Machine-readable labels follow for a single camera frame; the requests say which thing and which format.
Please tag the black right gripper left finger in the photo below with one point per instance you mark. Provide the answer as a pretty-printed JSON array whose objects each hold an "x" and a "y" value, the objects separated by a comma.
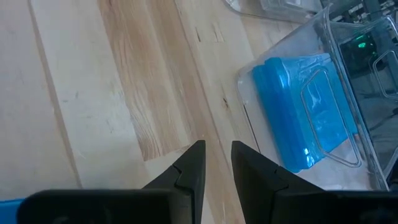
[{"x": 189, "y": 189}]

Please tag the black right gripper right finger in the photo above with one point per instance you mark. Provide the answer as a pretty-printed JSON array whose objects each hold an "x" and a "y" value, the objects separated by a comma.
[{"x": 264, "y": 193}]

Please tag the clear plastic bin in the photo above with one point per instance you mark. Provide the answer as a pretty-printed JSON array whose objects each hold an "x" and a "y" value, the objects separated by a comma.
[
  {"x": 326, "y": 179},
  {"x": 280, "y": 12}
]

